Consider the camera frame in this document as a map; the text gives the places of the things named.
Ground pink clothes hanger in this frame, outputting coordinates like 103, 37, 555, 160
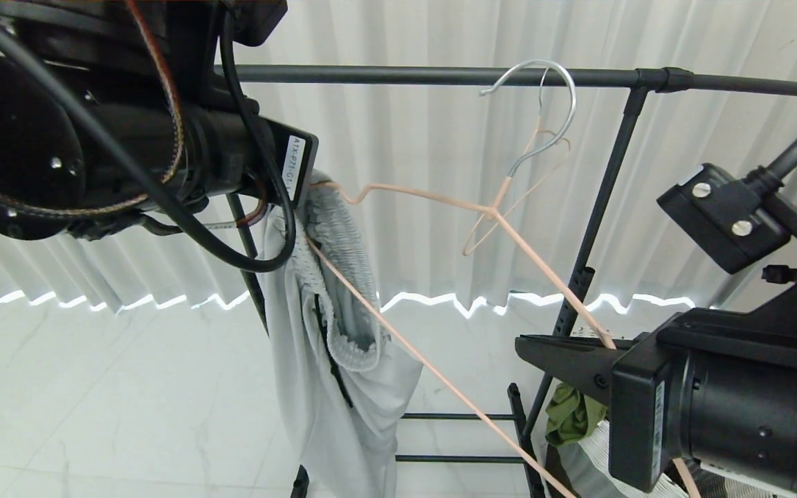
463, 66, 574, 258
305, 59, 704, 498

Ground pale grey shorts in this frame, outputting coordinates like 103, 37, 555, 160
260, 169, 425, 498

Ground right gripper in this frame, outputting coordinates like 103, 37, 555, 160
608, 333, 797, 498

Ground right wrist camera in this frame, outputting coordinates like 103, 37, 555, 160
654, 164, 797, 378

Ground green garment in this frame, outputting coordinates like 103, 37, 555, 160
545, 382, 608, 449

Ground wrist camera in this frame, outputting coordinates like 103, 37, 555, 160
184, 0, 288, 77
654, 164, 797, 378

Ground black clothes rack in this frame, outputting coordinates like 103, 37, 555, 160
215, 64, 797, 498

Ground white laundry basket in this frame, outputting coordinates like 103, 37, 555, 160
544, 418, 787, 498

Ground white curtain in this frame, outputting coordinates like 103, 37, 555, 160
0, 0, 797, 319

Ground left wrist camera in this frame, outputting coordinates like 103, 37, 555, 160
184, 0, 288, 77

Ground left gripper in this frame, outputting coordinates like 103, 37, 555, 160
84, 104, 320, 212

